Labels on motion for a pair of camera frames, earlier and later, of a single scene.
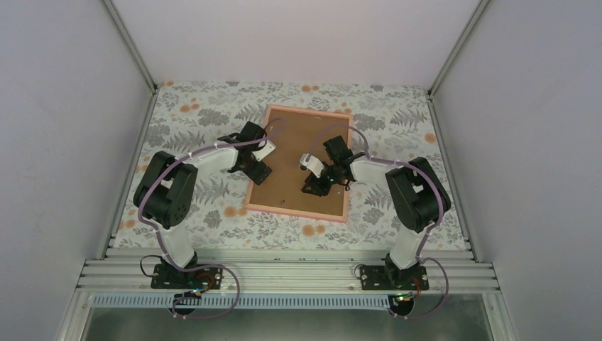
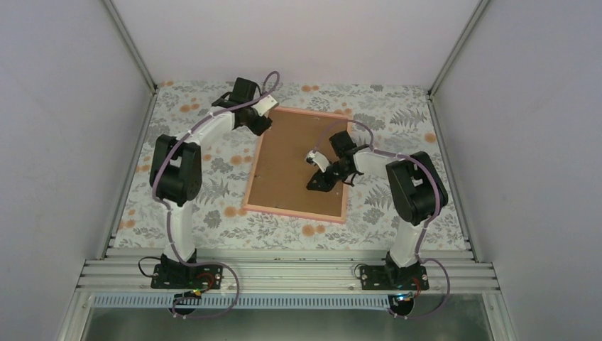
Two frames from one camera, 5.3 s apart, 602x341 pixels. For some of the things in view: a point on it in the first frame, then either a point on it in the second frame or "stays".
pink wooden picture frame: [299, 213] stays
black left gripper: [253, 173] → [265, 124]
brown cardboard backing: [282, 188] stays
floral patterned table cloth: [395, 123] stays
